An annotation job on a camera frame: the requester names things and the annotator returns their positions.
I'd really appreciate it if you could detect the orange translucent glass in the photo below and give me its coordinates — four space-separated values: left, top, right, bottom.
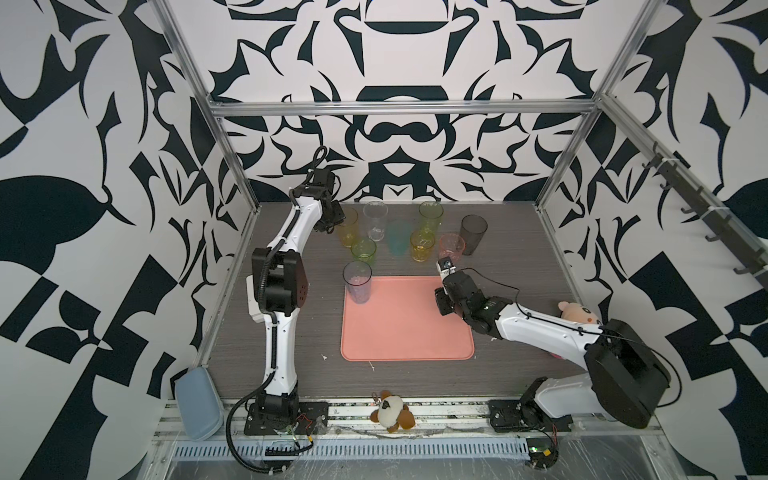
335 206 359 248

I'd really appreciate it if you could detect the clear glass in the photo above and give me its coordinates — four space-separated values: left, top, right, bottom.
363 201 388 242

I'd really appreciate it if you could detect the pink rectangular tray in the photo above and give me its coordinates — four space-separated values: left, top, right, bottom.
340 276 475 362

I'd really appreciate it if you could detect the blue translucent glass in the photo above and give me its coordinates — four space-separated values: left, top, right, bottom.
342 260 372 304

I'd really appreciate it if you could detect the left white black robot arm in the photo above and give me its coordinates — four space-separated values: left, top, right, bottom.
248 168 345 429

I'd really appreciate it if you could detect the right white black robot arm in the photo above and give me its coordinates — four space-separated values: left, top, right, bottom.
435 264 671 429

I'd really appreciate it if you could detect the pink glass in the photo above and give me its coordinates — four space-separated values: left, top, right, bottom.
438 233 466 266

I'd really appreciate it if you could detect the yellow glass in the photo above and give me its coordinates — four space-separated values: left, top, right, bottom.
410 229 436 263

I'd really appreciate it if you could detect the dark grey glass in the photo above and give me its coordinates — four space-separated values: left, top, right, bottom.
459 214 488 256

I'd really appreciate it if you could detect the short green glass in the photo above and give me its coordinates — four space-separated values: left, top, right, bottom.
350 237 377 266

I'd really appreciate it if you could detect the teal translucent glass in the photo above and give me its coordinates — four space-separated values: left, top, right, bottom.
385 220 413 256

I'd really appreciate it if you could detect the tall green glass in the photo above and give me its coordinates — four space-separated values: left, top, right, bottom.
418 201 444 234

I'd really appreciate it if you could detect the pink pig plush toy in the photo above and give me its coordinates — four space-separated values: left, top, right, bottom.
558 301 602 325

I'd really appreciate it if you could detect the brown white plush toy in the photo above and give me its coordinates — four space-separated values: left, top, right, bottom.
369 390 416 433

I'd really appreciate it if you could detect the white box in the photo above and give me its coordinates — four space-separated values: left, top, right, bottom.
245 275 264 324

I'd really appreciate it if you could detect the green lit circuit board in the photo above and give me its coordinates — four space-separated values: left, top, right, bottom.
525 437 559 471

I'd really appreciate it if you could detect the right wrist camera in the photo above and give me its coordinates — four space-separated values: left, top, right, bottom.
436 256 457 280

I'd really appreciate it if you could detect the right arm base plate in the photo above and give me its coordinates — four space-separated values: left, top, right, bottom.
487 399 573 433

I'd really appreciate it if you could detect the white cable duct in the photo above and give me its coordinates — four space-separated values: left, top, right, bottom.
173 437 530 462

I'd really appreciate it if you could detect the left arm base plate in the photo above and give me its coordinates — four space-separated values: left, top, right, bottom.
244 402 330 436

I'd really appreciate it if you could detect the black hook rail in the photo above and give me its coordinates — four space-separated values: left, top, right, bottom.
640 142 767 289

